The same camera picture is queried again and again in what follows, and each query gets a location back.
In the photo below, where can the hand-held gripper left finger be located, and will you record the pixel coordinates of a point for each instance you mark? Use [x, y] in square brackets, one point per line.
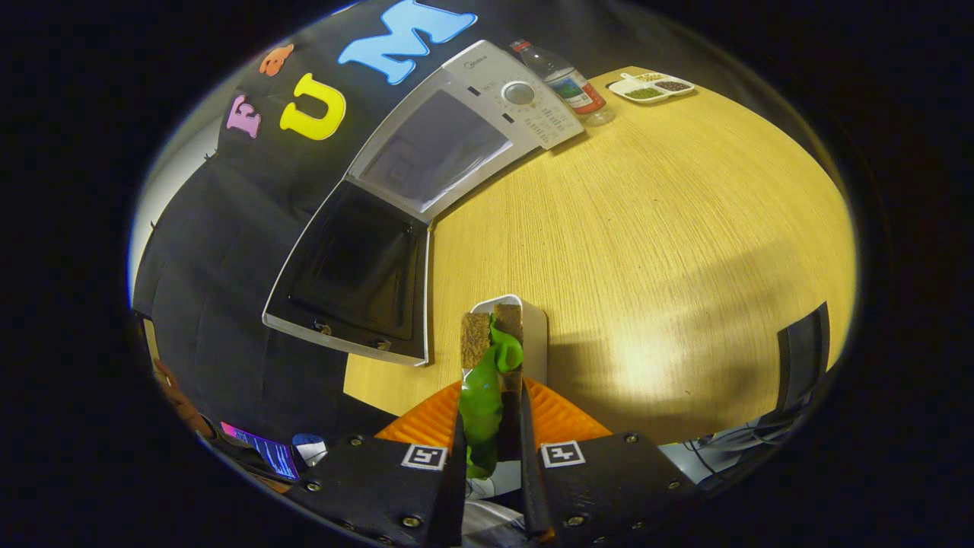
[380, 487]

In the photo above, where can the dark upright panel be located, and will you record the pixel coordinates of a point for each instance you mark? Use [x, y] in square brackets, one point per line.
[799, 358]

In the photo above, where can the sandwich with green lettuce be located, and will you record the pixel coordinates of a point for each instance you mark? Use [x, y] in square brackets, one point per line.
[479, 403]

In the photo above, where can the clear plastic bottle red label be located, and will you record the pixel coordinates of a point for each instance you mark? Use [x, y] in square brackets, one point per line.
[567, 80]

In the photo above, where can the white divided dish of beans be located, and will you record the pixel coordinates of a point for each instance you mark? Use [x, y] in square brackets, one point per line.
[650, 87]

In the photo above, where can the white and blue object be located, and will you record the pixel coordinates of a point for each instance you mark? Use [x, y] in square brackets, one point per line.
[310, 449]

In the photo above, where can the lit purple screen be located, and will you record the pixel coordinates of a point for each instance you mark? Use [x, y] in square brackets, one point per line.
[266, 453]

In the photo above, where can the white microwave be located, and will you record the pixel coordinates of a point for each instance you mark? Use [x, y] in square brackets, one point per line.
[434, 152]

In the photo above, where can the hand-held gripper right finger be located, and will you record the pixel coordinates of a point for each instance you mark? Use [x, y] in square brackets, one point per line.
[601, 487]

